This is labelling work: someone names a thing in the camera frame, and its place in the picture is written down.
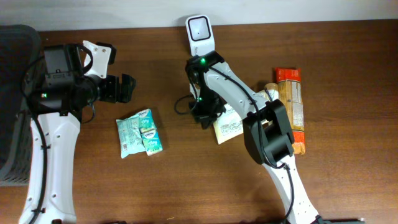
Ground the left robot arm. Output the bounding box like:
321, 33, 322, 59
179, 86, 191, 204
19, 40, 136, 223

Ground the grey plastic mesh basket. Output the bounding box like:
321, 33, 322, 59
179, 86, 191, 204
1, 25, 41, 187

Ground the white Pantene tube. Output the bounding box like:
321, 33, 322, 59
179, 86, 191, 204
264, 83, 279, 101

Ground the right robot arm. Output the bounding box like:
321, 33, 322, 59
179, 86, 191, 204
185, 51, 324, 223

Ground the cream snack bag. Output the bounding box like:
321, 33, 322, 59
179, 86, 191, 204
213, 90, 271, 146

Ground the light teal wipes packet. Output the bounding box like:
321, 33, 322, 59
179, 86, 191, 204
116, 114, 146, 159

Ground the teal tissue pack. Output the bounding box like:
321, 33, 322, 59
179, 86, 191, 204
137, 109, 156, 133
141, 129, 163, 156

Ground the orange pasta bag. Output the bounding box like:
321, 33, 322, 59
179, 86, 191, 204
275, 68, 306, 155

